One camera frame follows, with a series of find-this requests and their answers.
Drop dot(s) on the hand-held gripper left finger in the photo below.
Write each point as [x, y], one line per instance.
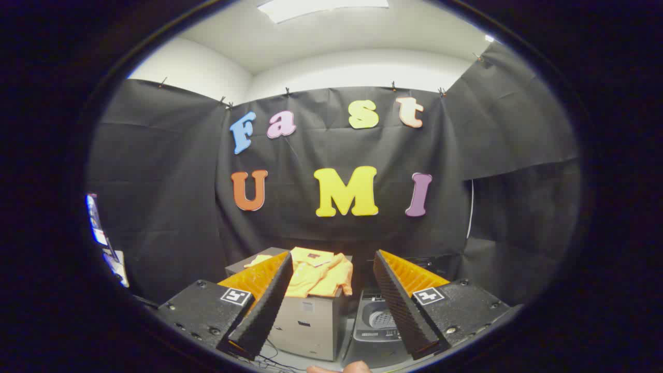
[269, 305]

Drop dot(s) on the orange polo shirt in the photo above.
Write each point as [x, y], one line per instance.
[316, 274]

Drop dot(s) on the dark grey washing machine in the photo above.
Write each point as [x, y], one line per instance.
[378, 331]

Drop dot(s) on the bright screen device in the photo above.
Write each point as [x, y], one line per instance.
[98, 228]

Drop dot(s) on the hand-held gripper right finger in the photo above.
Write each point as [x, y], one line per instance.
[399, 305]

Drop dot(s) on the grey cabinet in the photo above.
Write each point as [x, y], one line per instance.
[311, 326]

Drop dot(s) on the ceiling light panel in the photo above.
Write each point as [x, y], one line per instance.
[311, 9]

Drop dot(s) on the black backdrop cloth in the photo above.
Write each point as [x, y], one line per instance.
[171, 181]

